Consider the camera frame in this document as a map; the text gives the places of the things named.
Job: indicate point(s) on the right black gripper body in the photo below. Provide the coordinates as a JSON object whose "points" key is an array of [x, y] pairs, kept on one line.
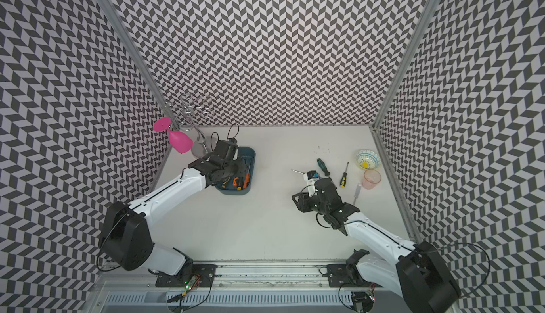
{"points": [[318, 206]]}

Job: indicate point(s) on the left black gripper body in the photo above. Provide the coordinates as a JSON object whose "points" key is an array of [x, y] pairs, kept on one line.
{"points": [[235, 169]]}

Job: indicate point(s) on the small yellow black screwdriver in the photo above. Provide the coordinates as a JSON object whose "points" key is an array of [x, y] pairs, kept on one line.
{"points": [[343, 180]]}

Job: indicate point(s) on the long orange black screwdriver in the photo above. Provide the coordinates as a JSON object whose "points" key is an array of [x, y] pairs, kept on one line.
{"points": [[246, 180]]}

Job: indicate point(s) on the green handled screwdriver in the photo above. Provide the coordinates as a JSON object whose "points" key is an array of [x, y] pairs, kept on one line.
{"points": [[323, 167]]}

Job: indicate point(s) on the purple handled screwdriver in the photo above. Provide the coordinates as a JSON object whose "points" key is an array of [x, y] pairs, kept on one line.
{"points": [[298, 172]]}

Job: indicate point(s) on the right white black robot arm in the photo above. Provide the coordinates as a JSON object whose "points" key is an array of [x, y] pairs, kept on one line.
{"points": [[414, 271]]}

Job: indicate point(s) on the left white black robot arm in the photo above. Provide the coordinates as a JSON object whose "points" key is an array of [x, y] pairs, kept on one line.
{"points": [[125, 235]]}

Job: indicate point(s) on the teal plastic storage box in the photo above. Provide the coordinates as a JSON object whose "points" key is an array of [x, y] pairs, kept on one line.
{"points": [[247, 157]]}

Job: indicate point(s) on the pink plastic wine glass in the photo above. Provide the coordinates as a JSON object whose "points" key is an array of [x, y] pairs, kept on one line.
{"points": [[180, 141]]}

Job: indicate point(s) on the pink translucent cup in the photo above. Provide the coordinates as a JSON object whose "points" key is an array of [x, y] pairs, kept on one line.
{"points": [[371, 179]]}

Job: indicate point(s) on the patterned ceramic bowl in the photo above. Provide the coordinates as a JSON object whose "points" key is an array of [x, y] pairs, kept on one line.
{"points": [[367, 159]]}

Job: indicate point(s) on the chrome glass holder stand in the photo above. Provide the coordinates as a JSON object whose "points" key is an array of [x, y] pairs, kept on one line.
{"points": [[184, 111]]}

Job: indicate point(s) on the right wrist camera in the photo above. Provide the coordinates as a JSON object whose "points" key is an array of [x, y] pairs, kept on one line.
{"points": [[311, 177]]}

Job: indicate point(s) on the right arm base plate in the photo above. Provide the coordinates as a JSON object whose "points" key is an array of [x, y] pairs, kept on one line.
{"points": [[346, 273]]}

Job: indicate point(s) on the aluminium front rail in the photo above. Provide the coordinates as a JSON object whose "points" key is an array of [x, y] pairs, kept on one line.
{"points": [[230, 275]]}

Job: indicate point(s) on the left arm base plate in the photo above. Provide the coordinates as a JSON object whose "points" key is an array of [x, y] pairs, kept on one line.
{"points": [[205, 274]]}

